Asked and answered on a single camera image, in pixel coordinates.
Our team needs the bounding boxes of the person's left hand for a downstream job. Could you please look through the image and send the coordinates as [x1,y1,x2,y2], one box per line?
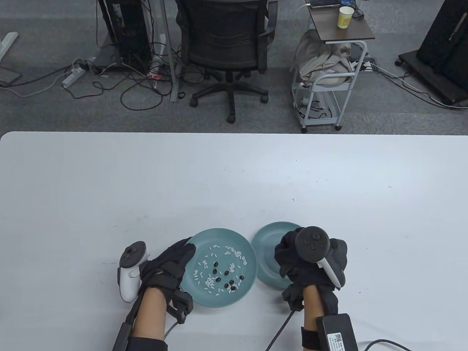
[139,238,197,307]

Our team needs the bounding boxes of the person's right hand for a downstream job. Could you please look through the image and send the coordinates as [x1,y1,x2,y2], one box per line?
[274,230,348,311]

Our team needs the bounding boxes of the teal ceramic plate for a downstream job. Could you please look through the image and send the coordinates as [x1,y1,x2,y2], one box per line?
[182,229,257,307]
[252,221,304,291]

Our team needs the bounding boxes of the group of dark coffee beans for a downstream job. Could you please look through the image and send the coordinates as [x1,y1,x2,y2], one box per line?
[211,261,245,292]

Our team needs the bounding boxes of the person's left forearm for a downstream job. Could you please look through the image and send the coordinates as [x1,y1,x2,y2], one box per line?
[131,286,169,340]

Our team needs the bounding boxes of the person's right forearm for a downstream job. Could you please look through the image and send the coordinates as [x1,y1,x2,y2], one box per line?
[302,285,326,329]

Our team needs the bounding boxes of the black glove sensor module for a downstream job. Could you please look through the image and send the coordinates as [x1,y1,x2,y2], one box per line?
[167,291,193,324]

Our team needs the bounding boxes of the white and black left controller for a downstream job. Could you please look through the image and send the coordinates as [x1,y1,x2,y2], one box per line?
[117,241,150,304]

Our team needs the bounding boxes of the scattered white rice grains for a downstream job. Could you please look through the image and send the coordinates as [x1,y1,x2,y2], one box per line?
[192,244,249,294]

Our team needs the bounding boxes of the beige cloth bundle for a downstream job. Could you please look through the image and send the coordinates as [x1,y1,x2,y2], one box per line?
[294,29,357,87]

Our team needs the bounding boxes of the white power strip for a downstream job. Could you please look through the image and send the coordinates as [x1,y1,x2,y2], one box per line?
[61,68,86,89]

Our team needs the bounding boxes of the grey metal desk leg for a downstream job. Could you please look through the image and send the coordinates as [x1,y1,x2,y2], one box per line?
[158,0,180,103]

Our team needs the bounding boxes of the black mesh office chair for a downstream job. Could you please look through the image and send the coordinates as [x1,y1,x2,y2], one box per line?
[175,0,279,124]

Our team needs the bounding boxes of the white cart with brown top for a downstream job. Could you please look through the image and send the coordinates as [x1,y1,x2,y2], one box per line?
[291,0,376,133]

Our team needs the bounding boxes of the black computer tower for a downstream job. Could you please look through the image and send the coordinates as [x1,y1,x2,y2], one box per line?
[98,0,153,70]

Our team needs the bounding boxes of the yellow paper cup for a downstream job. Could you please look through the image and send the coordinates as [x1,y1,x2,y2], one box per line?
[337,7,355,30]

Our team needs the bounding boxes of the black wheeled monitor stand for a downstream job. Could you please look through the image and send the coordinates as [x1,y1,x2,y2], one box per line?
[395,0,468,108]

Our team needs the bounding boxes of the white desk foot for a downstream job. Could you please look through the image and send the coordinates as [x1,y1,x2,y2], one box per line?
[0,32,19,61]

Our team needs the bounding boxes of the black left wrist strap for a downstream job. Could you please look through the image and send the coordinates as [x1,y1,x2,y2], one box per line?
[128,336,169,351]

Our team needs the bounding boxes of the black wrist strap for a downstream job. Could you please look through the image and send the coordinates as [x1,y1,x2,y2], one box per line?
[301,327,322,351]
[128,336,169,351]

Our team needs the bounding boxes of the black right wrist strap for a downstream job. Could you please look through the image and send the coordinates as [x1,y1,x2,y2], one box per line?
[301,327,322,351]

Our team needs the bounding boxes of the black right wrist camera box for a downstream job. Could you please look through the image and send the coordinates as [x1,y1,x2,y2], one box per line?
[316,313,359,351]

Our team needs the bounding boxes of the black camera cable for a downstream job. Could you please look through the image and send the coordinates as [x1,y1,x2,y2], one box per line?
[366,340,414,351]

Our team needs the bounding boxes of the tangle of black floor cables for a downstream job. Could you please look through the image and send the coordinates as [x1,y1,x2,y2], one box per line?
[69,48,194,111]

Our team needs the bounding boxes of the white floor cable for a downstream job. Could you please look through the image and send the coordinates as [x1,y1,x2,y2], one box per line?
[373,64,468,109]

